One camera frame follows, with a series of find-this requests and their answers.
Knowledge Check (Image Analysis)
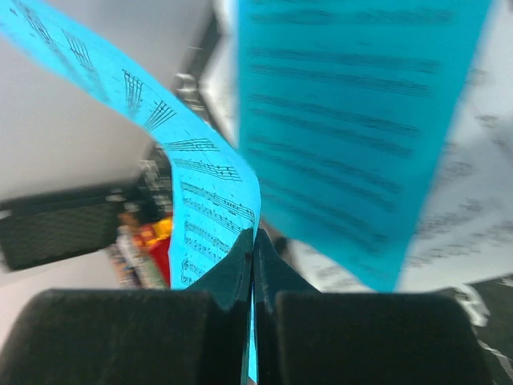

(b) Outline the red yellow toy block house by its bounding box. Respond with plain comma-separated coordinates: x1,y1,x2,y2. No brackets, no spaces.
134,217,173,287

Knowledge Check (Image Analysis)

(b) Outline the white sheet music page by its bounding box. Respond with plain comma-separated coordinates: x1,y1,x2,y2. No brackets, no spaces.
288,59,513,294

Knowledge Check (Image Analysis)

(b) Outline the black poker chip case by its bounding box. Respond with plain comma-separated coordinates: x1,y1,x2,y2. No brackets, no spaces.
0,160,177,290

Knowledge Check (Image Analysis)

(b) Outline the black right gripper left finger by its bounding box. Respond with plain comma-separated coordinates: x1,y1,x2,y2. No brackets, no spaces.
1,229,253,384

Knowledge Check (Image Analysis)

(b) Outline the blue sheet music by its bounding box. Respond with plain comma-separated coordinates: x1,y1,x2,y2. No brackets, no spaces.
237,1,490,292
0,0,264,382

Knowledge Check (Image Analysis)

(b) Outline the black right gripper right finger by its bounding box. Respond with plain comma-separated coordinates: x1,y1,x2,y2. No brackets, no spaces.
252,230,492,384

